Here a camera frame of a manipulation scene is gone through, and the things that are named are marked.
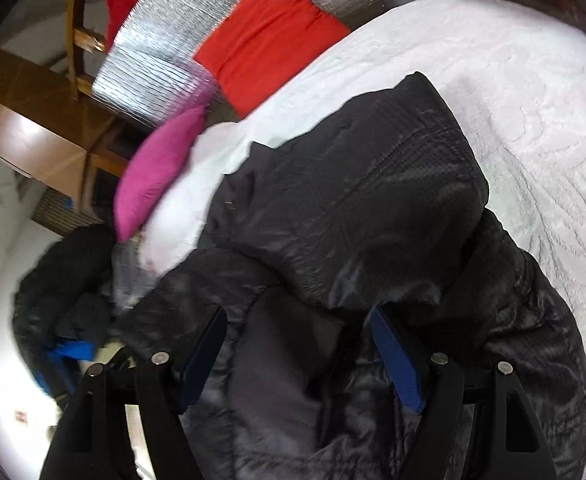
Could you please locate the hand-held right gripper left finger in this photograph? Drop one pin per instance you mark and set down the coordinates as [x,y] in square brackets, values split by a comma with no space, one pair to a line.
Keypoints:
[202,357]

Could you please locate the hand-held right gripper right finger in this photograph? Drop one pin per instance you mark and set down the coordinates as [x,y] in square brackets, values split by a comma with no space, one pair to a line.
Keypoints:
[397,360]

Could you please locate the black puffer jacket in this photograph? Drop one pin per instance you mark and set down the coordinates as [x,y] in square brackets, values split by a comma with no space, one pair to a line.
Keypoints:
[348,210]

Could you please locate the pile of black clothes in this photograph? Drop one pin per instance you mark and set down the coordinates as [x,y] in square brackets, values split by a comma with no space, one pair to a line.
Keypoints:
[63,270]

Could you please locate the grey cloth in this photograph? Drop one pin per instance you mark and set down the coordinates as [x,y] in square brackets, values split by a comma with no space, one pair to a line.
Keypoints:
[125,275]

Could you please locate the pink pillow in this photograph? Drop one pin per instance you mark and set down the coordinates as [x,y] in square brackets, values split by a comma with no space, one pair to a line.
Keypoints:
[158,175]

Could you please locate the wooden cabinet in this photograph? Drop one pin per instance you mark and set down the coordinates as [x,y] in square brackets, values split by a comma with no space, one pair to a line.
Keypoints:
[28,130]

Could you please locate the white textured blanket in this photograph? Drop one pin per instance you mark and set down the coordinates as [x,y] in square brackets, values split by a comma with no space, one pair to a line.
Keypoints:
[498,85]

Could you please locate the silver foil headboard sheet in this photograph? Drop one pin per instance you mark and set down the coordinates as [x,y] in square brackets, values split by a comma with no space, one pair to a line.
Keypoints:
[163,60]

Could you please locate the red pillow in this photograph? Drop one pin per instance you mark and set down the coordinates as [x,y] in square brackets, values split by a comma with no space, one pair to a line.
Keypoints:
[263,40]

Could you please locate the wooden rack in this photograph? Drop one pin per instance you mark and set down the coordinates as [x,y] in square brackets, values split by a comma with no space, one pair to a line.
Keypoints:
[75,35]

